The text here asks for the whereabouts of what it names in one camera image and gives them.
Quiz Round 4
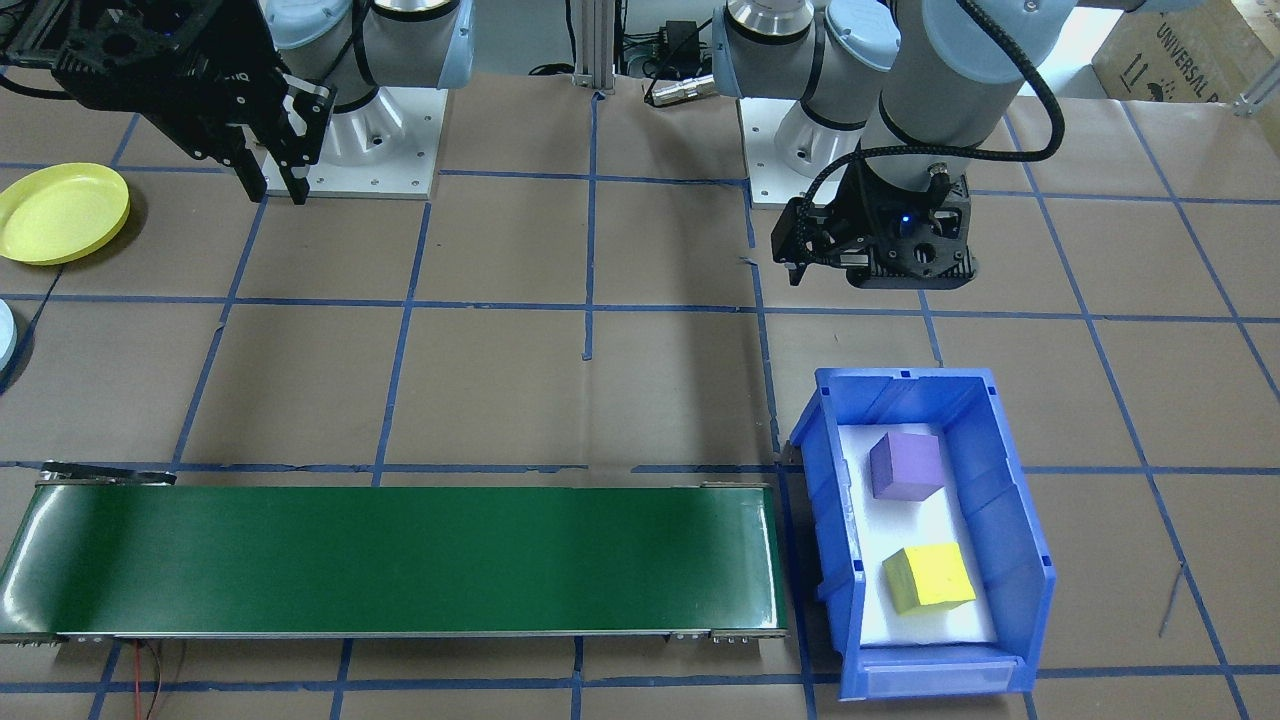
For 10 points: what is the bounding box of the yellow foam block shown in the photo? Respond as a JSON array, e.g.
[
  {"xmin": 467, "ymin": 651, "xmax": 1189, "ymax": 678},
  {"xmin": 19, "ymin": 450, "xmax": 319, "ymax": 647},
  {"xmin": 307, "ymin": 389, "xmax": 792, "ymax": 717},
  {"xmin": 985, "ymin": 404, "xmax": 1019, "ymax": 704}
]
[{"xmin": 882, "ymin": 544, "xmax": 977, "ymax": 615}]

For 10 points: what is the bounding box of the green conveyor belt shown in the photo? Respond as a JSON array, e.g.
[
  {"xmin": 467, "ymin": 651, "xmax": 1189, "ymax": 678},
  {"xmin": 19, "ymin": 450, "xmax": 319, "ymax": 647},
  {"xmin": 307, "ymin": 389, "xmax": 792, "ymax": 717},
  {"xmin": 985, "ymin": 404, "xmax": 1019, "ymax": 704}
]
[{"xmin": 0, "ymin": 462, "xmax": 789, "ymax": 643}]

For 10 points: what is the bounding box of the silver cable connector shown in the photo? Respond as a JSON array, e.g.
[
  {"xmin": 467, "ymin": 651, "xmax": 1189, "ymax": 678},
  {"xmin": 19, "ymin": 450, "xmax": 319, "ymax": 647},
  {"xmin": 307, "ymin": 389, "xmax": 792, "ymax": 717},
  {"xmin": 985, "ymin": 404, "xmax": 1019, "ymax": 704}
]
[{"xmin": 645, "ymin": 75, "xmax": 717, "ymax": 107}]

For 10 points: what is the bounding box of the white square base plate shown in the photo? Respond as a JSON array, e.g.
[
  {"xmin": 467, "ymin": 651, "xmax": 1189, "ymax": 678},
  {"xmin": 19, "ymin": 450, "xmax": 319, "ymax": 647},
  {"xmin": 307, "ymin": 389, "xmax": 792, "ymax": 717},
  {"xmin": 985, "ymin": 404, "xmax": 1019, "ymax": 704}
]
[
  {"xmin": 745, "ymin": 98, "xmax": 871, "ymax": 209},
  {"xmin": 262, "ymin": 88, "xmax": 448, "ymax": 201}
]

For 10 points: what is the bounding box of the black conveyor wire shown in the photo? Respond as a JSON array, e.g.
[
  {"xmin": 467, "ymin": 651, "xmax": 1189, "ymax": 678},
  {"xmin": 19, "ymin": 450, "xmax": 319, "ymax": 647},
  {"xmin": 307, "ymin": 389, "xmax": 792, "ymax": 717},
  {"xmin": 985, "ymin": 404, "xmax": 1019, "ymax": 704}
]
[{"xmin": 150, "ymin": 640, "xmax": 191, "ymax": 720}]

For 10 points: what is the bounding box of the blue plastic storage bin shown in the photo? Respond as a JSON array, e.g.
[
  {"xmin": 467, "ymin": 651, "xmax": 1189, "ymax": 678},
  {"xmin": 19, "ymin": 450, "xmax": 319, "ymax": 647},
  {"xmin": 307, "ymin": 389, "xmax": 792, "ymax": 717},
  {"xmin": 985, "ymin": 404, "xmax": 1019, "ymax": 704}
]
[{"xmin": 790, "ymin": 366, "xmax": 1057, "ymax": 701}]

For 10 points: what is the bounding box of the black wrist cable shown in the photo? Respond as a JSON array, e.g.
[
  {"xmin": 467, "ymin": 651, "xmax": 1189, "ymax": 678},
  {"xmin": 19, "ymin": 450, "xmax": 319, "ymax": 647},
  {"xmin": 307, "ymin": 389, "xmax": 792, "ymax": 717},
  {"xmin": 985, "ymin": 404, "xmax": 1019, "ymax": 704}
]
[{"xmin": 0, "ymin": 68, "xmax": 63, "ymax": 103}]

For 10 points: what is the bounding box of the yellow plastic plate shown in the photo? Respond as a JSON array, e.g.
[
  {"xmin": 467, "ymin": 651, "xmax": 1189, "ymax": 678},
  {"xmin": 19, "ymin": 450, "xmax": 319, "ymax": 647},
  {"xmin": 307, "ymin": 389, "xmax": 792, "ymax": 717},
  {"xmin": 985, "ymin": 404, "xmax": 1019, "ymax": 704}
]
[{"xmin": 0, "ymin": 163, "xmax": 131, "ymax": 266}]

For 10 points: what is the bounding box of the purple foam block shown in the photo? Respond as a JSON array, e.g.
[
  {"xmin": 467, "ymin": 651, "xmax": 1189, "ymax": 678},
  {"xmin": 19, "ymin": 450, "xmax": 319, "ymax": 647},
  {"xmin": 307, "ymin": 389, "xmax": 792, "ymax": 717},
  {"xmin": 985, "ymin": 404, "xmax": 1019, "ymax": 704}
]
[{"xmin": 868, "ymin": 431, "xmax": 947, "ymax": 502}]

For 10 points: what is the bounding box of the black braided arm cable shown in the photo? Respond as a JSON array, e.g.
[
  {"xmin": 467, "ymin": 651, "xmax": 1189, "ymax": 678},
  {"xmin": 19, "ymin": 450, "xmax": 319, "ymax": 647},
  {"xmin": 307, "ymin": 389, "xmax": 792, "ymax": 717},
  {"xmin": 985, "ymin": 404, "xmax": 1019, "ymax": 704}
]
[{"xmin": 808, "ymin": 0, "xmax": 1067, "ymax": 216}]

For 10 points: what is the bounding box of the brown cardboard box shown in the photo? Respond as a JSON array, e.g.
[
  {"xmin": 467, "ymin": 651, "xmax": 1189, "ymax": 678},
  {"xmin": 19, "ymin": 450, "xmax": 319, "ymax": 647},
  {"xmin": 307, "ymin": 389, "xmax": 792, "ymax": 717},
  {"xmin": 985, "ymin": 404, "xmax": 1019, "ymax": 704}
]
[{"xmin": 1090, "ymin": 0, "xmax": 1280, "ymax": 106}]

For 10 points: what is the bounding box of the black power adapter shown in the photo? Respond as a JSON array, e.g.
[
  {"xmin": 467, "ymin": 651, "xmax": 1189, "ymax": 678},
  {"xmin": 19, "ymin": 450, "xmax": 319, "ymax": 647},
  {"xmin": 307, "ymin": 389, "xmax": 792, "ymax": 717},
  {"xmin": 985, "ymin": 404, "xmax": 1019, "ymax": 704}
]
[{"xmin": 660, "ymin": 20, "xmax": 707, "ymax": 71}]

